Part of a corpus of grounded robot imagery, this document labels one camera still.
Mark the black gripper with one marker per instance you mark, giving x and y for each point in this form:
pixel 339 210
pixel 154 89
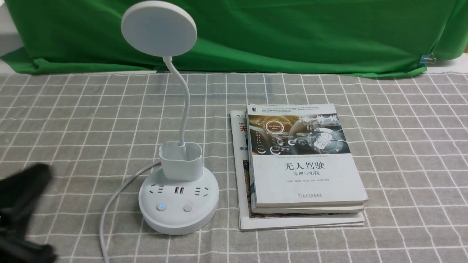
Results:
pixel 19 195

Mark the white desk lamp with sockets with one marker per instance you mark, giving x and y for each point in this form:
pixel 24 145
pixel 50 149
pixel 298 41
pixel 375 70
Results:
pixel 182 195

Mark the grey checked tablecloth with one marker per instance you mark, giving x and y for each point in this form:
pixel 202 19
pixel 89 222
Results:
pixel 408 138

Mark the green backdrop cloth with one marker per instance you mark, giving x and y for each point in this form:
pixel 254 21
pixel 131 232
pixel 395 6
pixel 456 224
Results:
pixel 370 38

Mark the bottom white magazine book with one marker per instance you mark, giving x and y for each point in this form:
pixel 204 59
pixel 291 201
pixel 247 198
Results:
pixel 249 221

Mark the middle white book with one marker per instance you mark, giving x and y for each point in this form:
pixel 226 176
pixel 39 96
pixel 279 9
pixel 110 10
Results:
pixel 310 209

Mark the white self-driving book on top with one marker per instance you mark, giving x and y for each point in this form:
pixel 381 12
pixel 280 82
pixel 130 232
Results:
pixel 281 129

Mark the blue binder clip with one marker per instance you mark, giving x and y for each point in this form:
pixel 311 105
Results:
pixel 427 59

